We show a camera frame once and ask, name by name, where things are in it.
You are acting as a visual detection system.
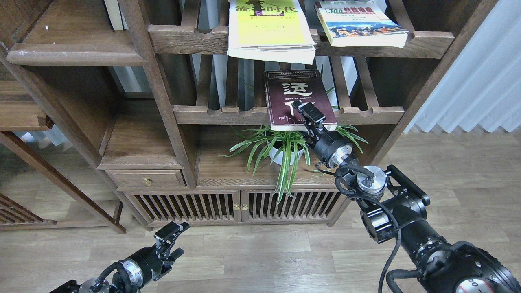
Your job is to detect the dark wooden bookshelf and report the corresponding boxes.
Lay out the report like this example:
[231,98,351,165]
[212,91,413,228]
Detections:
[1,0,497,227]

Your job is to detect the white pleated curtain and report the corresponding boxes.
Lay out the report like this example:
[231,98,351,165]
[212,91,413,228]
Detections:
[405,0,521,133]

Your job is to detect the yellow cover book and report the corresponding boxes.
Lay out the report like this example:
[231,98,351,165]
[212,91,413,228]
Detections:
[227,0,315,65]

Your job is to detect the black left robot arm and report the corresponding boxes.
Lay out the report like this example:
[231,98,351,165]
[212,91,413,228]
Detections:
[53,221,190,293]

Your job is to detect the brass drawer knob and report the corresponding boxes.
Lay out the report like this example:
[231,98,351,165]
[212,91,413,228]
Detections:
[143,177,153,186]

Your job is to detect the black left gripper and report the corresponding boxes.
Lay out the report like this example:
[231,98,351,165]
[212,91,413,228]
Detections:
[123,221,190,285]

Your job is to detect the green spider plant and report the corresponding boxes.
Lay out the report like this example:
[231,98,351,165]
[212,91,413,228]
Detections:
[229,108,363,202]

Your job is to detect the maroon book white characters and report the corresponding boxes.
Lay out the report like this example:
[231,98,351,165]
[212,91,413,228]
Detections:
[264,69,337,131]

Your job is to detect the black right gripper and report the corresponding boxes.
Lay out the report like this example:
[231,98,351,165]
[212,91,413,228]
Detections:
[292,100,354,168]

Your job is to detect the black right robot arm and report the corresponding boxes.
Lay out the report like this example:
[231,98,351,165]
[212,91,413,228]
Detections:
[292,100,521,293]

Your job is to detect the white upright book spine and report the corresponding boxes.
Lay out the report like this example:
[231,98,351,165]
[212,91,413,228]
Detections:
[103,0,124,31]

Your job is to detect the blue landscape cover book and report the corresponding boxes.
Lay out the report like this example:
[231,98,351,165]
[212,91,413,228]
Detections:
[315,0,408,48]

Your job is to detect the white plant pot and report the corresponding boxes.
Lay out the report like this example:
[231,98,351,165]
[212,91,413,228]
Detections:
[269,146,304,166]

